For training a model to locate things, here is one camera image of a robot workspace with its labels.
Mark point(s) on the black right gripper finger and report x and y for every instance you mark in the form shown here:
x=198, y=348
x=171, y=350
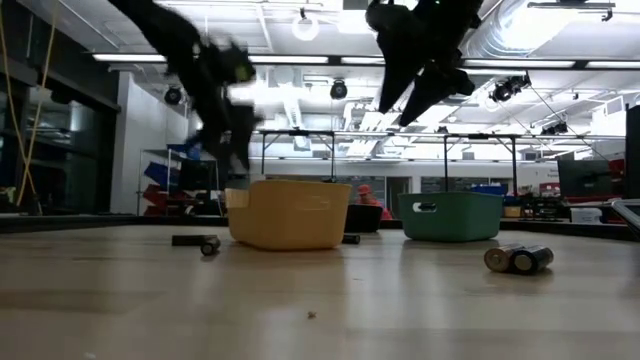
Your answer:
x=397, y=75
x=430, y=97

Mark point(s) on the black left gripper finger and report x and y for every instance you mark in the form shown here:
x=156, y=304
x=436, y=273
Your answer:
x=242, y=135
x=215, y=135

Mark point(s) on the yellow plastic bin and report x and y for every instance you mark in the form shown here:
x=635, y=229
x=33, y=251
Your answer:
x=287, y=215

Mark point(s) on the green plastic bin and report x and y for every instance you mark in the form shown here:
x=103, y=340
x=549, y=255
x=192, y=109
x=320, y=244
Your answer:
x=450, y=217

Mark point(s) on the grey cylindrical battery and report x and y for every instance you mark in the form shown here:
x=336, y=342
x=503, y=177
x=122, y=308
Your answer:
x=351, y=239

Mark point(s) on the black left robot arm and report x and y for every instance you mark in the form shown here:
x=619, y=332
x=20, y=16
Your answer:
x=160, y=30

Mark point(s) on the black overhead light bar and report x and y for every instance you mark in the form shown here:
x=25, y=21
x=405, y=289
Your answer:
x=500, y=63

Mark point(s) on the person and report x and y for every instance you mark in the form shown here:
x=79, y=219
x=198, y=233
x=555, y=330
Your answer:
x=367, y=196

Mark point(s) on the black tray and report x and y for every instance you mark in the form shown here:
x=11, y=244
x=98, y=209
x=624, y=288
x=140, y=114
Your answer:
x=362, y=218

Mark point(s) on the black monitor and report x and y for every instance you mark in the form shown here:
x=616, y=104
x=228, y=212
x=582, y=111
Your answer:
x=582, y=177

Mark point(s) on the round black ceiling camera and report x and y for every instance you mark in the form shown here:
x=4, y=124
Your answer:
x=338, y=90
x=173, y=95

